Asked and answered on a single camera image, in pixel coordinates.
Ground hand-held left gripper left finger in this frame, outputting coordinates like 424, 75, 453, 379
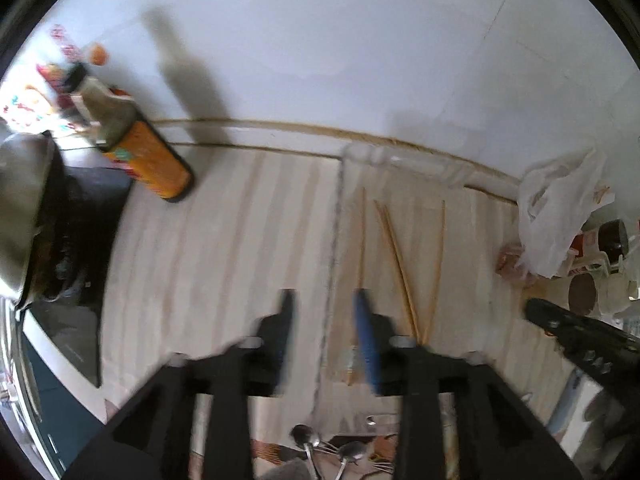
65, 288, 297, 480

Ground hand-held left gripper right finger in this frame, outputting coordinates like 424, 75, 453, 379
353, 288, 583, 480

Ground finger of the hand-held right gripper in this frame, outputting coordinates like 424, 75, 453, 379
524, 297, 640, 387

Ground wooden chopstick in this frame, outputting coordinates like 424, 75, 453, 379
424, 200, 446, 345
382, 205, 422, 343
374, 200, 417, 338

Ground steel spoon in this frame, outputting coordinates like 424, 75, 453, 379
291, 424, 321, 480
333, 440, 366, 480

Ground brown lid jar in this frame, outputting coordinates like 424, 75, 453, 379
568, 274, 599, 317

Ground blue grey phone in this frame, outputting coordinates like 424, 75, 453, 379
547, 367, 583, 438

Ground striped cat print table mat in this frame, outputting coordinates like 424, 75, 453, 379
97, 147, 601, 480

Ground cola bottle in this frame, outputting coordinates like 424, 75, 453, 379
596, 219, 629, 257

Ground white plastic bag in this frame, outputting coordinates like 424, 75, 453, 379
516, 147, 609, 279

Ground black gas stove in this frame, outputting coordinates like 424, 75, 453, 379
22, 164, 134, 389

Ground dark soy sauce bottle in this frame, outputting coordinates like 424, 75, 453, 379
67, 62, 195, 204

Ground steel wok lid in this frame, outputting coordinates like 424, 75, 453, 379
0, 131, 57, 307

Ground colourful wall stickers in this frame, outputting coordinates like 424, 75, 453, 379
0, 22, 109, 133

